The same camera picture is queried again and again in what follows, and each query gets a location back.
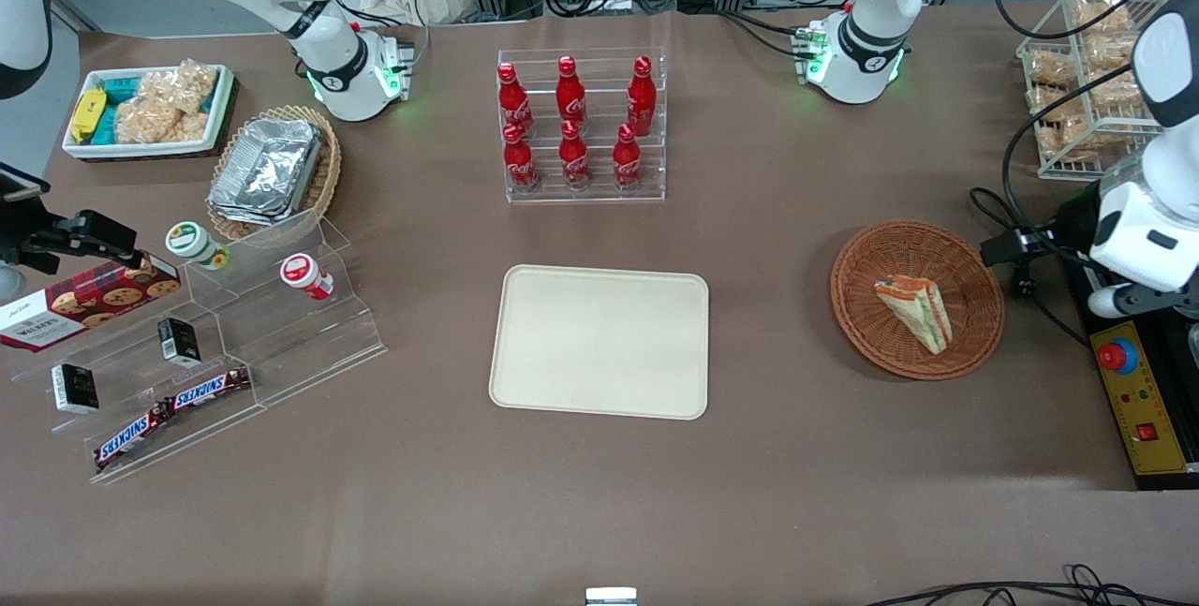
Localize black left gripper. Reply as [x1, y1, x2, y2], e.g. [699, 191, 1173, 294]
[982, 186, 1103, 268]

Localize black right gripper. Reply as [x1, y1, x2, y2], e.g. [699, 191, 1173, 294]
[0, 164, 144, 274]

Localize triangle sandwich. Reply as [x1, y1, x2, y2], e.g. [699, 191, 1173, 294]
[874, 274, 954, 356]

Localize brown round wicker basket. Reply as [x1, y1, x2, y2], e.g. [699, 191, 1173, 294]
[830, 219, 1006, 381]

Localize light oval wicker basket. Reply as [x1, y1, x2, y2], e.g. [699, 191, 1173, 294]
[206, 105, 343, 244]

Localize beige plastic tray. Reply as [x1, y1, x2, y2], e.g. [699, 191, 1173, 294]
[488, 264, 710, 421]

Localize red tartan cookie box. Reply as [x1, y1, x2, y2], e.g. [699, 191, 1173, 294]
[0, 253, 182, 353]

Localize green lid yogurt cup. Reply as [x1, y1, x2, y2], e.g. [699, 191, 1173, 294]
[166, 221, 231, 271]

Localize bagged rice cracker snack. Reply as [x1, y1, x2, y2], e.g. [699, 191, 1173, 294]
[1087, 63, 1151, 109]
[1085, 33, 1139, 68]
[1026, 50, 1080, 87]
[1040, 117, 1125, 162]
[1028, 84, 1088, 123]
[1069, 0, 1132, 34]

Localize yellow snack bar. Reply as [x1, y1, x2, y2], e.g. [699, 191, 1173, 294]
[70, 88, 108, 144]

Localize small black box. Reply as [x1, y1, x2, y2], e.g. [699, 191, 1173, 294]
[51, 362, 100, 415]
[157, 317, 201, 367]

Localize clear bag rice crackers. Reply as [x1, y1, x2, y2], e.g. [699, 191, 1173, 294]
[114, 60, 218, 145]

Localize white rectangular bin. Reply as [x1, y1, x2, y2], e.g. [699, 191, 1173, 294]
[62, 64, 237, 162]

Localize stacked aluminium foil containers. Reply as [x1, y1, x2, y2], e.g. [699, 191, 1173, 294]
[208, 118, 324, 226]

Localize Snickers chocolate bar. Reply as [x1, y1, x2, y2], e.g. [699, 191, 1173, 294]
[164, 366, 252, 413]
[94, 405, 172, 472]

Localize black yellow control box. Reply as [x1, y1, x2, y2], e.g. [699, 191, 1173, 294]
[1063, 250, 1199, 492]

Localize red lid yogurt cup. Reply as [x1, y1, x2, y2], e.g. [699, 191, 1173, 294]
[280, 253, 335, 302]

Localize clear acrylic stepped display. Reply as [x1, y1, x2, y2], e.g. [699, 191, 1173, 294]
[9, 208, 389, 485]

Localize red cola bottle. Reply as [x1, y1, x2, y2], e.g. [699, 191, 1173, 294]
[496, 62, 533, 134]
[559, 120, 591, 190]
[627, 55, 656, 134]
[503, 123, 540, 193]
[613, 124, 643, 190]
[556, 55, 587, 125]

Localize clear acrylic bottle rack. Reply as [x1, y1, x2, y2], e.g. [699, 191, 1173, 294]
[496, 47, 667, 205]

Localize black power cable with plug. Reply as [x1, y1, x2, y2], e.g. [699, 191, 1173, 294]
[968, 186, 1092, 349]

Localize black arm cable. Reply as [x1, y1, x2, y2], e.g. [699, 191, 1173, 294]
[991, 0, 1162, 256]

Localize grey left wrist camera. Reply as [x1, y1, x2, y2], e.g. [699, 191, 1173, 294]
[1088, 285, 1155, 319]

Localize white wire basket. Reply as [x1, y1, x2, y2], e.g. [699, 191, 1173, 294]
[1016, 0, 1179, 182]

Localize black base cables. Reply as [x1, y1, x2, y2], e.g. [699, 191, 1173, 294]
[719, 8, 814, 61]

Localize black table edge cable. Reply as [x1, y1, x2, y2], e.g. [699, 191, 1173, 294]
[862, 564, 1199, 606]

